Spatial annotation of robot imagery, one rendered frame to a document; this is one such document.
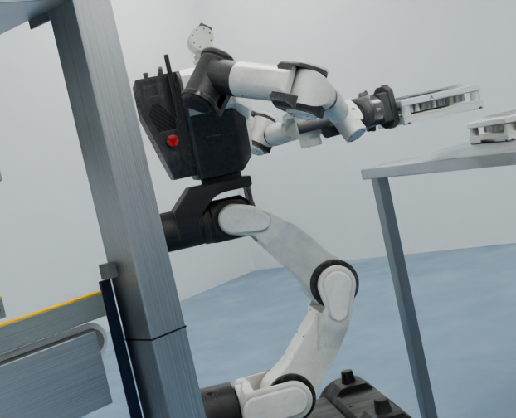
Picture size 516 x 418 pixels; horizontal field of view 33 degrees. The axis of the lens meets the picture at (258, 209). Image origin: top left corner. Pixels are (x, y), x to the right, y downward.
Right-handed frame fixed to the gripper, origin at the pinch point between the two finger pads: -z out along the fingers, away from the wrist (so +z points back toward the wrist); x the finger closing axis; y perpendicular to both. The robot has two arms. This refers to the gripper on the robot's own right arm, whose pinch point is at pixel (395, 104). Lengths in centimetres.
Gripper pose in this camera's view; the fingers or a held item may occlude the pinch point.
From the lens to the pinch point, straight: 256.4
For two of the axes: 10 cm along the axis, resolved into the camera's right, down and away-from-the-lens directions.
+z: -7.2, 2.3, -6.6
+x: 2.4, 9.7, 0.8
